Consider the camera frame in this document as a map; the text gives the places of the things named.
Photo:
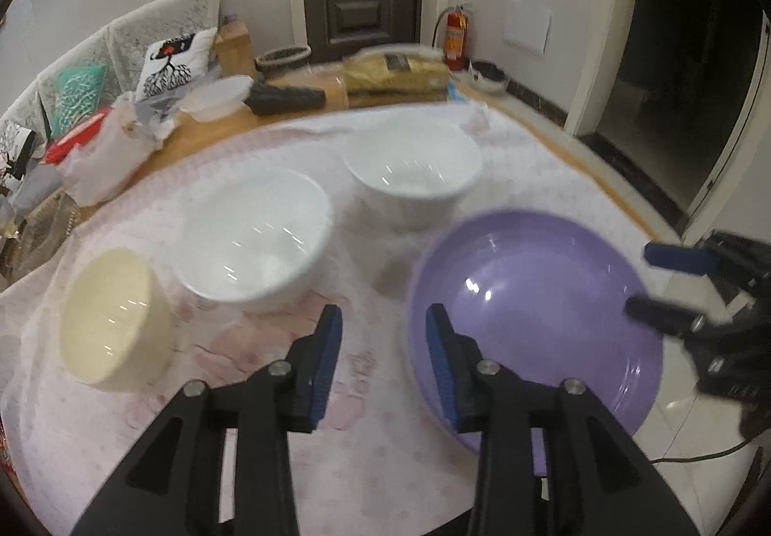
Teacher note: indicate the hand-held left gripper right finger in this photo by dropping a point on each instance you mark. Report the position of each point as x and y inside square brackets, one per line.
[441, 367]

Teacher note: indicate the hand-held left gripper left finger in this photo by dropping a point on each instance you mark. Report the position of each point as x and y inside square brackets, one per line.
[324, 367]

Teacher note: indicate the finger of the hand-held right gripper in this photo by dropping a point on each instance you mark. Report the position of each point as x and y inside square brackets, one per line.
[659, 313]
[674, 256]

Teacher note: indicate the purple plate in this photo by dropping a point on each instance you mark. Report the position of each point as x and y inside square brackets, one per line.
[542, 301]

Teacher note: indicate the pink floral tablecloth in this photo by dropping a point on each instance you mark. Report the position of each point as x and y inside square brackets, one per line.
[367, 283]

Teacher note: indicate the large white bowl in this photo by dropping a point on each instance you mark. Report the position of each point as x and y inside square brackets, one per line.
[253, 235]

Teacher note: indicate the ribbed white bowl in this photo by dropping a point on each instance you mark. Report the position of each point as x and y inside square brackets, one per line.
[415, 163]

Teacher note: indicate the cream cup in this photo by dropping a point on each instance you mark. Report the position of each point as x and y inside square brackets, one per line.
[102, 319]

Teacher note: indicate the metal bowl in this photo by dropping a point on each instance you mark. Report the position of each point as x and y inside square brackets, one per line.
[489, 77]

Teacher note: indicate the white plastic container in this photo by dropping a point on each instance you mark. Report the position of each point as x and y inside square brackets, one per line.
[217, 99]

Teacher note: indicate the yellow packet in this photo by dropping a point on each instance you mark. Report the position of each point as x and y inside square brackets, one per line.
[391, 75]

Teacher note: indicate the translucent plastic bag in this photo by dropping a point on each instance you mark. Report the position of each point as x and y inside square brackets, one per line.
[108, 157]

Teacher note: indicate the red fire extinguisher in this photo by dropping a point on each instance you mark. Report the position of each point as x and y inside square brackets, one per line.
[456, 39]

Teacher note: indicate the woven basket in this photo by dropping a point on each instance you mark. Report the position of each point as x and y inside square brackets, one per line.
[282, 60]

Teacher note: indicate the wooden side table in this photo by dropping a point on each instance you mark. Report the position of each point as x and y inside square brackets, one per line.
[235, 48]

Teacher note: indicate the tree print cushion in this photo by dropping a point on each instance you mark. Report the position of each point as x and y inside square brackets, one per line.
[171, 63]

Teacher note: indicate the red packet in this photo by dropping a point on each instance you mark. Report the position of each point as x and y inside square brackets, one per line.
[69, 142]

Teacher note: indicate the teal cushion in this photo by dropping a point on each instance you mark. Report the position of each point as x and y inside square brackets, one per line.
[75, 93]

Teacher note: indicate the sofa with lace cover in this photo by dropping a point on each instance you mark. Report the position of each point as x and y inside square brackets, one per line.
[132, 36]

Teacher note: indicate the white wall panel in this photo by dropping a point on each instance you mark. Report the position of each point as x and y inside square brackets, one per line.
[527, 27]

